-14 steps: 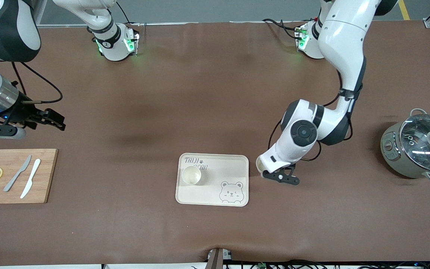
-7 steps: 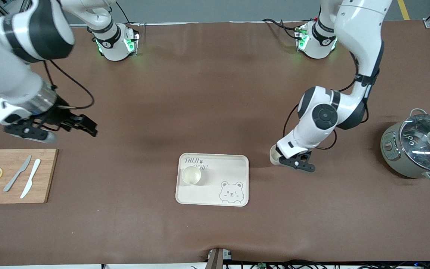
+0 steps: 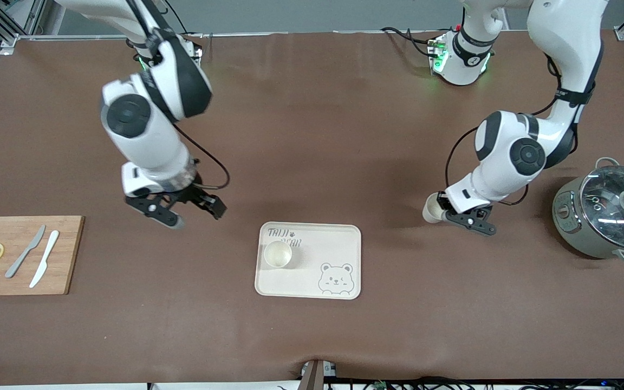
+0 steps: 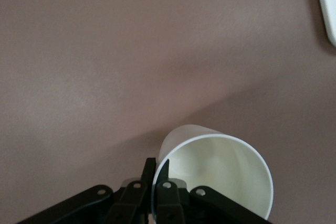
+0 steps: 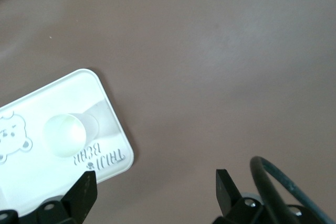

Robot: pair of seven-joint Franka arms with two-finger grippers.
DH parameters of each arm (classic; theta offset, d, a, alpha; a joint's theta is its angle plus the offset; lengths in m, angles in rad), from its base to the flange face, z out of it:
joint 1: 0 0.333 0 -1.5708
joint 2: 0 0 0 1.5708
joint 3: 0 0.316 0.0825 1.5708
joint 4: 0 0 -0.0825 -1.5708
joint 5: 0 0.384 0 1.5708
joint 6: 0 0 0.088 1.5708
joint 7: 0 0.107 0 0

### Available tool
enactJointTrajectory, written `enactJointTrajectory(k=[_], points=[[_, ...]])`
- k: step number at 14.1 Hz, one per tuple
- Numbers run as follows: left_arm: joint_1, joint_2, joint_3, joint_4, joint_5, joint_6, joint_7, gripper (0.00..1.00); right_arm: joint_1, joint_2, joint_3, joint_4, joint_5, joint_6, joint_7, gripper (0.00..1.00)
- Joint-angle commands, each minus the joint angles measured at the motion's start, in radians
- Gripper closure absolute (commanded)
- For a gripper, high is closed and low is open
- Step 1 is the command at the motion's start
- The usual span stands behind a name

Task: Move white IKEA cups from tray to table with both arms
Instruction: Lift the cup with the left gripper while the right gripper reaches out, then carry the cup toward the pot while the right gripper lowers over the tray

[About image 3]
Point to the white plastic cup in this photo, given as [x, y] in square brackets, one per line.
[278, 255]
[430, 212]

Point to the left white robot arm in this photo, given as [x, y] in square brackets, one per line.
[499, 151]

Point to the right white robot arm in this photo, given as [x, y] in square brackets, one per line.
[144, 135]

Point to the wooden cutting board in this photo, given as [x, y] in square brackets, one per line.
[68, 254]

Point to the pale green electric cooking pot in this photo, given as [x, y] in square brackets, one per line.
[574, 238]

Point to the cream tray with bear print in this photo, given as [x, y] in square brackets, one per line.
[301, 281]

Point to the white plastic knife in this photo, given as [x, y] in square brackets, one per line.
[46, 257]

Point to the brown table mat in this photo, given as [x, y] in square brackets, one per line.
[312, 135]

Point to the glass pot lid with knob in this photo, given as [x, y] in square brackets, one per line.
[610, 216]

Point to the grey plastic knife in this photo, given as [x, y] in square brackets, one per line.
[17, 265]

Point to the metal clamp bracket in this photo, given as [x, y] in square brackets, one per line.
[312, 378]

